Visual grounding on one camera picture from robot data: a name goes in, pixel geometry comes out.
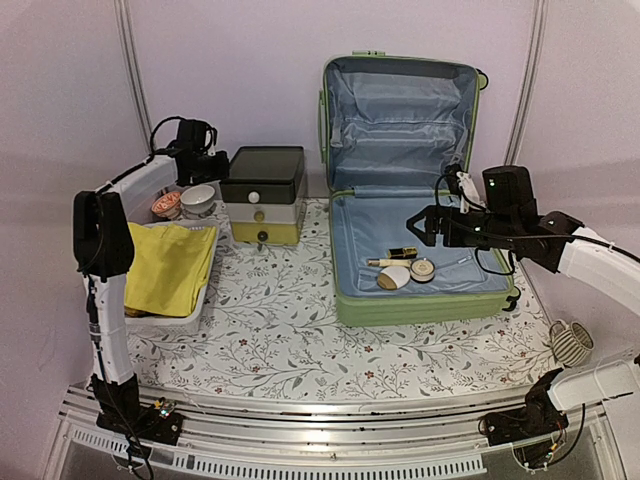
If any aluminium front rail frame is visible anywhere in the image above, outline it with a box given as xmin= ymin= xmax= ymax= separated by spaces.
xmin=40 ymin=380 xmax=621 ymax=480

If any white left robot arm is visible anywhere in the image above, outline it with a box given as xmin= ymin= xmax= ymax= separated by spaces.
xmin=72 ymin=117 xmax=229 ymax=454

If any red patterned small bowl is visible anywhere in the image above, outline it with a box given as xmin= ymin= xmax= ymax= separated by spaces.
xmin=151 ymin=191 xmax=181 ymax=220

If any green hard-shell suitcase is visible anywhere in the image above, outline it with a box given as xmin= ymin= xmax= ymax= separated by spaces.
xmin=319 ymin=55 xmax=520 ymax=327

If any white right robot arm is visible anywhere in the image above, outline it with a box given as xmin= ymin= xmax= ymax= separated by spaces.
xmin=406 ymin=165 xmax=639 ymax=446

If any round cream compact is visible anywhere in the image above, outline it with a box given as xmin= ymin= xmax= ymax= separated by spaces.
xmin=409 ymin=258 xmax=435 ymax=284

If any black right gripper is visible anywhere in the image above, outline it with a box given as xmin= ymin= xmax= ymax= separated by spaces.
xmin=407 ymin=205 xmax=519 ymax=250

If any slim gold cosmetic pencil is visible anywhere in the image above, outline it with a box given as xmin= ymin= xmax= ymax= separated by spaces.
xmin=366 ymin=258 xmax=412 ymax=268

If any drawer cabinet with dark top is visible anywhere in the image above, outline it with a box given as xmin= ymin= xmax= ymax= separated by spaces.
xmin=220 ymin=146 xmax=307 ymax=245

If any plain yellow garment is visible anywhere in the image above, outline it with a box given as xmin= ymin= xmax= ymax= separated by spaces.
xmin=124 ymin=223 xmax=218 ymax=317

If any beige oval compact case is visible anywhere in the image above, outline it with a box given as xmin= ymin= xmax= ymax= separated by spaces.
xmin=376 ymin=266 xmax=411 ymax=291

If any floral white tablecloth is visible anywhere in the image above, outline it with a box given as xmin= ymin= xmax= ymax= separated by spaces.
xmin=128 ymin=199 xmax=555 ymax=404

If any black gold lipstick tube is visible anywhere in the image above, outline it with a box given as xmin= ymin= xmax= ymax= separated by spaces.
xmin=387 ymin=246 xmax=418 ymax=260

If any white plastic mesh basket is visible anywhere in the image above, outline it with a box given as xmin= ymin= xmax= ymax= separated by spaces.
xmin=124 ymin=222 xmax=219 ymax=333

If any small white bowl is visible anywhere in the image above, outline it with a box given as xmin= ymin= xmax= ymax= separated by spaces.
xmin=181 ymin=184 xmax=215 ymax=215

